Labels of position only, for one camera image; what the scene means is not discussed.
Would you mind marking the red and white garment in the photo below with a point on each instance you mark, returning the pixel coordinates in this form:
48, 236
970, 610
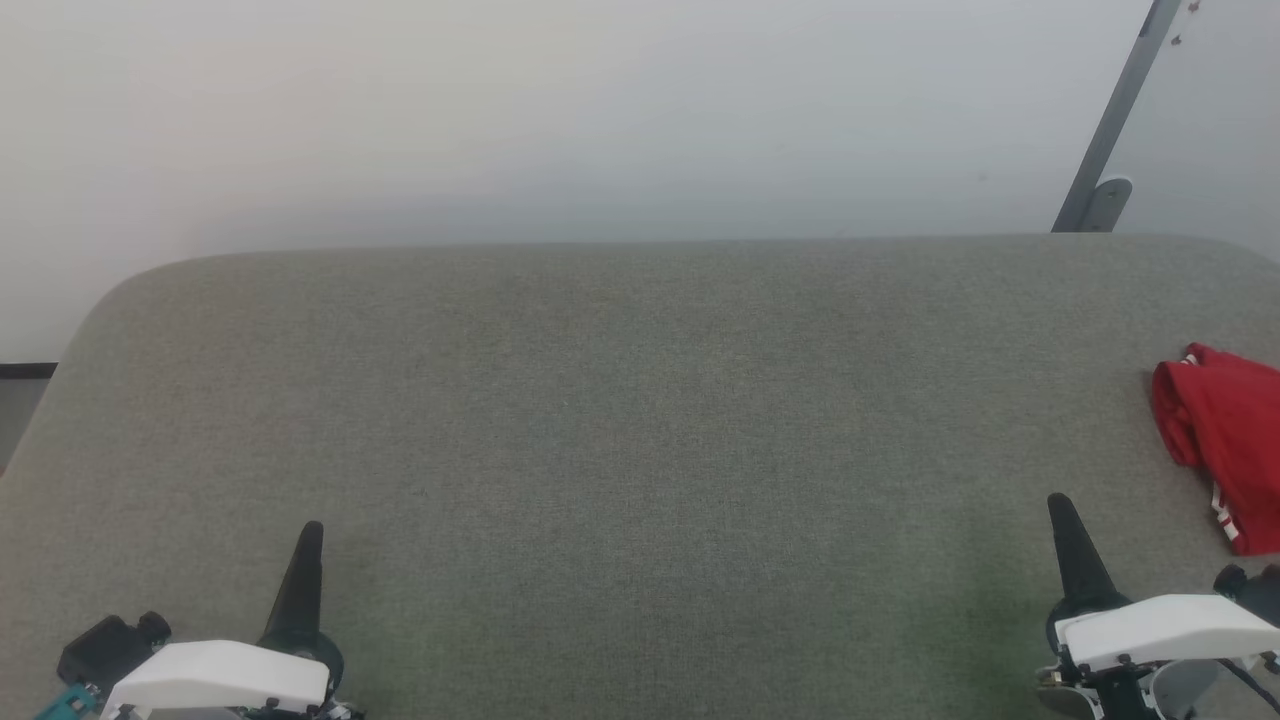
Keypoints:
1235, 430

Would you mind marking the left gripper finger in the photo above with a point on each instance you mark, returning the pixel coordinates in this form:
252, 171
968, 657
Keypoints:
303, 600

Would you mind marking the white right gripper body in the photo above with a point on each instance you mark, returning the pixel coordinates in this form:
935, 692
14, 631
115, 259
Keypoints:
1160, 628

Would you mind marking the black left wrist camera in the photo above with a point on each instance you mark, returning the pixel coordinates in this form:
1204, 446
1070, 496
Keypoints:
105, 650

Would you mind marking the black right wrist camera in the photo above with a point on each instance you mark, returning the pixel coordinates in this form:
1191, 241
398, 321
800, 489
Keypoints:
1250, 585

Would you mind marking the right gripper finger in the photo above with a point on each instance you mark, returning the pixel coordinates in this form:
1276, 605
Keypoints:
1080, 565

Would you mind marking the grey metal bracket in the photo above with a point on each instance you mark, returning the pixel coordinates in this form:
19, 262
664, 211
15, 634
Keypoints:
1120, 110

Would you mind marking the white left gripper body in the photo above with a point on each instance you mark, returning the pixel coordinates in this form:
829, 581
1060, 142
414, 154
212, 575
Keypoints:
220, 675

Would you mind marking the dark baseboard strip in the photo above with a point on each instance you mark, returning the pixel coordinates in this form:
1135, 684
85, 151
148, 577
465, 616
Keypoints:
25, 370

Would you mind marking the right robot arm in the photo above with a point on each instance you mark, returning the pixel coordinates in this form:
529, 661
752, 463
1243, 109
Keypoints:
1180, 690

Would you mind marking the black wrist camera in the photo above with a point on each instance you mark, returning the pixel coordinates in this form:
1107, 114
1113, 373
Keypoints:
105, 650
1250, 585

